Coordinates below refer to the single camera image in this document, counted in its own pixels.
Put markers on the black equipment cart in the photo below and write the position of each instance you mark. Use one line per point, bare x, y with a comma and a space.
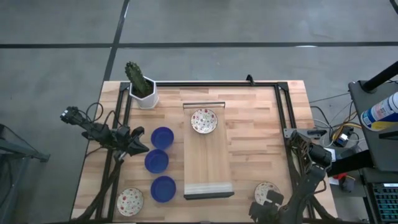
382, 146

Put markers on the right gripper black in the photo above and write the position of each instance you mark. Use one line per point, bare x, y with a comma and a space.
280, 213

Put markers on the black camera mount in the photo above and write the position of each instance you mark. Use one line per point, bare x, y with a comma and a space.
250, 80

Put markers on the green cactus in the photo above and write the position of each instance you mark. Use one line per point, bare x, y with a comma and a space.
136, 77

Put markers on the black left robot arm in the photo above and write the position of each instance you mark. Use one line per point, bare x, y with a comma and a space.
93, 130

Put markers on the floral mini bowl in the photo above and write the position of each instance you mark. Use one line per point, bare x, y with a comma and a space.
130, 202
261, 191
204, 121

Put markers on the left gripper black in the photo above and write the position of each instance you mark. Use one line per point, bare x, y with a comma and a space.
126, 138

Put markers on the grey metal stand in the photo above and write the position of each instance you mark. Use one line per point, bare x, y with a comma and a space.
18, 149

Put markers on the white hexagonal plant pot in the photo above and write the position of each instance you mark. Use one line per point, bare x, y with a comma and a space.
149, 101

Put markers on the black aluminium table frame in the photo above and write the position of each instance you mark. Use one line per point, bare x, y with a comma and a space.
217, 84

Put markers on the small blue white device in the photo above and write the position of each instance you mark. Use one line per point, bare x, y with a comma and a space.
343, 140

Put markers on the keyboard with teal keys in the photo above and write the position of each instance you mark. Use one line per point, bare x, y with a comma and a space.
385, 199

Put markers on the grey metal bracket plate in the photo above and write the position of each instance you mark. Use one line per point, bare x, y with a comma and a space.
306, 132

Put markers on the black pole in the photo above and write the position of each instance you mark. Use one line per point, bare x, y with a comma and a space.
381, 77

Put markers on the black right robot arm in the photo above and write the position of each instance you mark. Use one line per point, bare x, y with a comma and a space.
314, 180

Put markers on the blue plastic bowl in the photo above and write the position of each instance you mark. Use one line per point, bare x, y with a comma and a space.
163, 189
162, 138
156, 161

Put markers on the blue white spray can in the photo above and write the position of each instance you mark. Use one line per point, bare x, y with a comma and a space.
381, 113

